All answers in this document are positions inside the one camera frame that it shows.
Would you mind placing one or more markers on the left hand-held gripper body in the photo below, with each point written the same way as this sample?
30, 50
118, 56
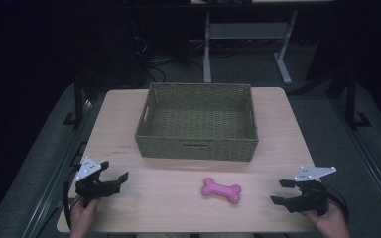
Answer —
94, 189

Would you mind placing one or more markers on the person's right hand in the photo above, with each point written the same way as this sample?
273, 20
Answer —
332, 223

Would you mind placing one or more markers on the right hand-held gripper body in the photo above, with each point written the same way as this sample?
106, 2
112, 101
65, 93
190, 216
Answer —
312, 198

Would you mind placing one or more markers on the person's left hand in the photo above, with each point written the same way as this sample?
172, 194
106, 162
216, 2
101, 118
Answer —
81, 219

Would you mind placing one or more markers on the white metal desk frame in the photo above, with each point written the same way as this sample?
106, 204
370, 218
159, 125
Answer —
207, 49

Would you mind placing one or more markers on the pink bone toy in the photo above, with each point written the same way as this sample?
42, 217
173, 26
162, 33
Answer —
221, 190

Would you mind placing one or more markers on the green woven basket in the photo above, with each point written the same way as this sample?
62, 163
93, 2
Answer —
196, 124

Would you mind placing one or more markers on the metal floor rail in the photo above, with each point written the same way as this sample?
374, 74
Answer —
58, 172
367, 158

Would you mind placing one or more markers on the black metal stand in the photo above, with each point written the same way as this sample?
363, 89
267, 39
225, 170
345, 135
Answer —
78, 99
351, 99

